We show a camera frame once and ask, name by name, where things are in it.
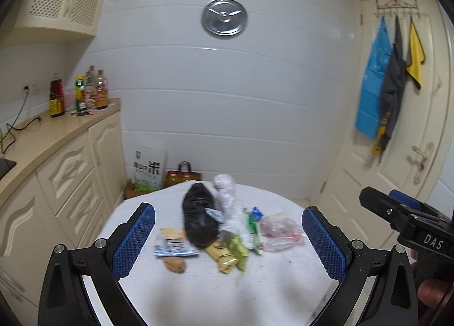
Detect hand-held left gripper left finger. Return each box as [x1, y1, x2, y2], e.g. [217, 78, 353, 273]
[38, 202, 157, 326]

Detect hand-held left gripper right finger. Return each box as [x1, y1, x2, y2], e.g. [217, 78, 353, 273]
[301, 205, 419, 326]

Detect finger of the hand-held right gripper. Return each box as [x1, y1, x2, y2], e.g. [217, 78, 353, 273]
[359, 187, 416, 231]
[388, 189, 445, 221]

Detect black plastic bag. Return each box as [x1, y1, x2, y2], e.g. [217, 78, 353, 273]
[182, 182, 218, 248]

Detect green packet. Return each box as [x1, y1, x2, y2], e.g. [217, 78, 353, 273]
[246, 207, 265, 255]

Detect person's right hand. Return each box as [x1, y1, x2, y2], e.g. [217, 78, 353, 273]
[417, 278, 454, 312]

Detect blue white snack packet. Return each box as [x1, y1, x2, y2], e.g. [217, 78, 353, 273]
[153, 227, 200, 257]

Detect pink clear plastic bag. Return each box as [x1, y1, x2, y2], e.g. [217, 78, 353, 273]
[259, 213, 307, 252]

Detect brown bun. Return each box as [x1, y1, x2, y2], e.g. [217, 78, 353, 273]
[163, 257, 187, 273]

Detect cardboard box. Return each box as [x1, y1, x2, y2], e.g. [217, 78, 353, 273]
[123, 179, 150, 202]

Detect white rice bag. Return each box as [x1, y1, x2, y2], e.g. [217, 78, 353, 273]
[132, 147, 168, 192]

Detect small white blue wrapper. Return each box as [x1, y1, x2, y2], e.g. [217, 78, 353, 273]
[205, 207, 224, 223]

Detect yellow-green snack packet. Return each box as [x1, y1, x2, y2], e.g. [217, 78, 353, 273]
[230, 234, 251, 273]

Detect yellow snack packet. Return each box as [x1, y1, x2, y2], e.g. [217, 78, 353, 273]
[205, 241, 239, 274]

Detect round white table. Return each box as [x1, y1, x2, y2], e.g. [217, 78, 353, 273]
[81, 182, 341, 326]

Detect cream door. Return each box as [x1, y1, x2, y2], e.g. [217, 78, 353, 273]
[314, 0, 454, 206]

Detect clear white plastic bag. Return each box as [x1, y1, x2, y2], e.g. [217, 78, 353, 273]
[212, 173, 249, 231]

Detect cream kitchen counter cabinet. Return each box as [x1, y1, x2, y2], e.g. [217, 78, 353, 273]
[0, 98, 127, 312]

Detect grey apron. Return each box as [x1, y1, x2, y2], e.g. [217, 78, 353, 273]
[372, 15, 408, 163]

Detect blue apron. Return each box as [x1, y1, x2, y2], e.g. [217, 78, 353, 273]
[355, 15, 392, 140]

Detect yellow cloth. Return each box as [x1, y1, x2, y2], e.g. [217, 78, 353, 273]
[405, 21, 425, 90]

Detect black cooktop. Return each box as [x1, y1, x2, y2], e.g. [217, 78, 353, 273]
[0, 158, 17, 180]

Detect amber oil bottle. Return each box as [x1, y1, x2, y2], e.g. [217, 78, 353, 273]
[96, 70, 109, 111]

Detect yellow cap green bottle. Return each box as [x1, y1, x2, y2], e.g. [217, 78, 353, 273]
[74, 75, 89, 114]

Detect dark soy sauce bottle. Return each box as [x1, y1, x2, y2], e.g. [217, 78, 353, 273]
[49, 73, 65, 118]

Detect metal door hook rack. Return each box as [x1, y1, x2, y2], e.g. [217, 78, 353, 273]
[374, 0, 421, 23]

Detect brass door handle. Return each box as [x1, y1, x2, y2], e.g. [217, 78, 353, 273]
[406, 142, 435, 185]

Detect oil bottles with handle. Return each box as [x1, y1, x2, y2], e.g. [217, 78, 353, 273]
[166, 161, 203, 188]

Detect black power cable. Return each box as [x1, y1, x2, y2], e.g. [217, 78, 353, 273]
[0, 88, 41, 154]

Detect round metal wall cover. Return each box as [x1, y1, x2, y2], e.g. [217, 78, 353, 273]
[201, 0, 251, 39]

